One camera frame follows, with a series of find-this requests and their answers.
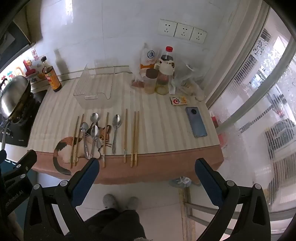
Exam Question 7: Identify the clear plastic bags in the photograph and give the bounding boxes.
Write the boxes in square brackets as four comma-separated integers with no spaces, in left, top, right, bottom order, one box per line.
[170,62,206,101]

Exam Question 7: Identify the colourful wall stickers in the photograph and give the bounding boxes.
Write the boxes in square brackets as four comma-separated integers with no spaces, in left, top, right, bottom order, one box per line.
[0,50,40,85]

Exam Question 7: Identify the brown lid plastic jar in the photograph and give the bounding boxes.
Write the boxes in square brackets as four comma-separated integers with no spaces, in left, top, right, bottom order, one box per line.
[144,68,159,94]

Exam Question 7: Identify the wooden chopstick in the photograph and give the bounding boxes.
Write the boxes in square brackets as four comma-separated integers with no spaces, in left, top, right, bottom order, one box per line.
[102,112,109,168]
[123,108,128,163]
[74,113,84,166]
[134,111,140,166]
[130,111,136,167]
[70,116,79,169]

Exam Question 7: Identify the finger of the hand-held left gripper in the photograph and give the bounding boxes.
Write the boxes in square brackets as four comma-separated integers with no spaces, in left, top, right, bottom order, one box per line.
[3,150,37,179]

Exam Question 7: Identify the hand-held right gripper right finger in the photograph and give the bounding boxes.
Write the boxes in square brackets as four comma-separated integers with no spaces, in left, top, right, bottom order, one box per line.
[195,158,271,241]

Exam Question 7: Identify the wooden table leg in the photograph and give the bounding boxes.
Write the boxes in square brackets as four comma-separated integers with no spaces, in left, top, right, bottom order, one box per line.
[179,186,193,241]

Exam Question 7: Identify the black stove top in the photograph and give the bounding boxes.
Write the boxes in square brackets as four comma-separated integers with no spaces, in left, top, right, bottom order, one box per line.
[0,89,48,147]

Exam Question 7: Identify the metal wok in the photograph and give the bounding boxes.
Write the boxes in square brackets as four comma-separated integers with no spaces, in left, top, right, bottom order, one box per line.
[0,75,34,151]

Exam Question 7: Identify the grey slipper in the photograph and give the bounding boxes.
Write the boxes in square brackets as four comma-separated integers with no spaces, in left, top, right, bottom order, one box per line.
[103,194,118,210]
[125,197,141,211]

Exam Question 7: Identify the small red white packet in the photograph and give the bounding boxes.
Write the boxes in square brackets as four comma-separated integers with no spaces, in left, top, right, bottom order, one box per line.
[169,95,188,105]

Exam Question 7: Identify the metal spoon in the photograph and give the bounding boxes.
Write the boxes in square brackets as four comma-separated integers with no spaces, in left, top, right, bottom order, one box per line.
[89,125,100,159]
[90,113,102,149]
[80,122,90,160]
[112,114,122,154]

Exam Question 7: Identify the dark soy sauce bottle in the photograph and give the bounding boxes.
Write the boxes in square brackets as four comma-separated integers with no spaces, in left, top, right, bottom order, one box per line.
[40,56,62,93]

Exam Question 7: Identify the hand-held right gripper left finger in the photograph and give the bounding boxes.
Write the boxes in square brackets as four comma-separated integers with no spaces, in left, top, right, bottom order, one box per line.
[23,158,100,241]

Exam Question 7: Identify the red cap cola bottle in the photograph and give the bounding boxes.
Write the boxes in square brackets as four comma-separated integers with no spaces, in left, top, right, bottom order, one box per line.
[159,46,175,70]

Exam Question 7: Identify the blue smartphone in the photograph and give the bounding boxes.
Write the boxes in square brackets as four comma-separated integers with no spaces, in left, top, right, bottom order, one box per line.
[185,107,208,138]

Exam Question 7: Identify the clear plastic container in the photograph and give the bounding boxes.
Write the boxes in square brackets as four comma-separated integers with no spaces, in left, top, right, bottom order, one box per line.
[73,59,117,108]

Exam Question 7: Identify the white wall socket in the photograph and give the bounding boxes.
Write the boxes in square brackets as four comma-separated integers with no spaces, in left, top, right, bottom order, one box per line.
[190,27,208,44]
[174,23,194,41]
[158,19,178,37]

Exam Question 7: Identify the striped cat print tablecloth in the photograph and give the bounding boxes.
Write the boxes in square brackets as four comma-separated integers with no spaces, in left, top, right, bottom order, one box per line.
[26,65,225,186]

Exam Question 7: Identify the dark range hood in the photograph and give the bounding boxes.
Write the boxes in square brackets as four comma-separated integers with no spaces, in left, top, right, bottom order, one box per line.
[0,0,44,72]

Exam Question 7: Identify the person's dark trousers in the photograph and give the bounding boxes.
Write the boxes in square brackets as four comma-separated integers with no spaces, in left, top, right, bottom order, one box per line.
[66,207,147,241]

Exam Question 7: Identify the white salt bag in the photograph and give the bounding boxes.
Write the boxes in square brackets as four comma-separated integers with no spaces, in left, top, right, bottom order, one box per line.
[139,43,162,77]

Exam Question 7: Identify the frosted glass sliding door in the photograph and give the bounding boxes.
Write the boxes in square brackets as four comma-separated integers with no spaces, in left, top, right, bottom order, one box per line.
[206,5,296,223]

